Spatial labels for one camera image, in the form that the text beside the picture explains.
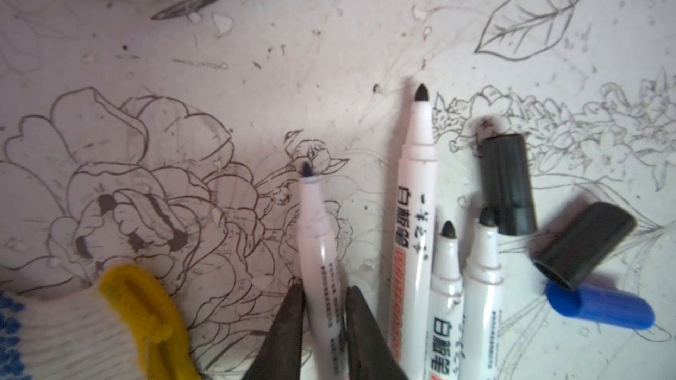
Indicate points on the blue dotted knit glove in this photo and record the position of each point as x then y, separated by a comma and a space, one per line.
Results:
126, 326

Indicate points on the thin white pen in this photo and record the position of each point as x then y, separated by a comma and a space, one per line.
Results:
321, 278

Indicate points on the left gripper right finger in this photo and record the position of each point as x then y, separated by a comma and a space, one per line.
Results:
369, 357

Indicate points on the white marker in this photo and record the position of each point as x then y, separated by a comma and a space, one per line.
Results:
414, 231
446, 307
484, 284

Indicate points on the blue pen cap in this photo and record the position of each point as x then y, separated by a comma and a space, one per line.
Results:
601, 305

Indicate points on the black pen cap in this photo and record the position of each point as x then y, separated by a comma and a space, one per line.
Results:
584, 243
507, 185

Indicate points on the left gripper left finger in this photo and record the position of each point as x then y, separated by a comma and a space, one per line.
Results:
280, 354

